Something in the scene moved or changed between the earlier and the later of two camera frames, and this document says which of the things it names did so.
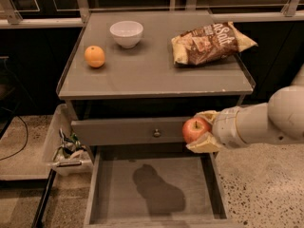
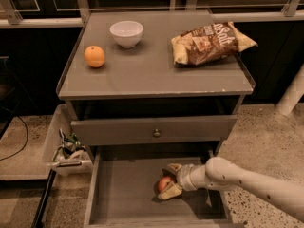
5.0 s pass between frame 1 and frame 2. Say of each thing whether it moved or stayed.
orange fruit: stayed
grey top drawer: stayed
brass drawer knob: stayed
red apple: moved
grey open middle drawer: stayed
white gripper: moved
